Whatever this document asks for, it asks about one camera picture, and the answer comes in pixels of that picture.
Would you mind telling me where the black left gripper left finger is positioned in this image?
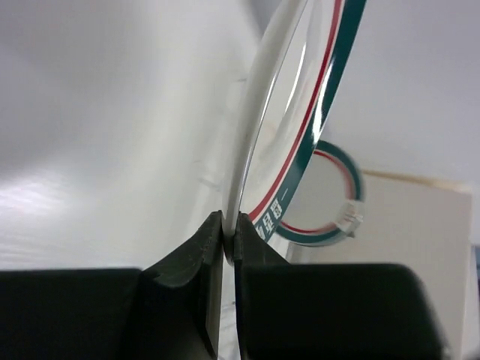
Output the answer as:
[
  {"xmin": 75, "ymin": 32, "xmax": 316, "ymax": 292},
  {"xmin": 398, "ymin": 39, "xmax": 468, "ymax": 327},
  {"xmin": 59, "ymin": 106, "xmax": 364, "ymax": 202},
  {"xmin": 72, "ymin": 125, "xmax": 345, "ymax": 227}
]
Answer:
[{"xmin": 1, "ymin": 212, "xmax": 223, "ymax": 359}]

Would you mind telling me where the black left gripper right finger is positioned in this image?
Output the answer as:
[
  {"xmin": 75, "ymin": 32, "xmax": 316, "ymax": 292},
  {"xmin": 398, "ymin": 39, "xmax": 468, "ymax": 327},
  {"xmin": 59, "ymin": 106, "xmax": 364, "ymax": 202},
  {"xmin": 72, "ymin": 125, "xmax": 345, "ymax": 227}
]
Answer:
[{"xmin": 232, "ymin": 214, "xmax": 450, "ymax": 359}]

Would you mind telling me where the white plate green red rim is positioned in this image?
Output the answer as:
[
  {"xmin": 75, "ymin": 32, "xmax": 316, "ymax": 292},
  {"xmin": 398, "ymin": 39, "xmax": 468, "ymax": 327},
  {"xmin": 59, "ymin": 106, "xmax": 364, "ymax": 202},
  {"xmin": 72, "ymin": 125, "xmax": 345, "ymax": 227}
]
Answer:
[{"xmin": 222, "ymin": 1, "xmax": 365, "ymax": 240}]

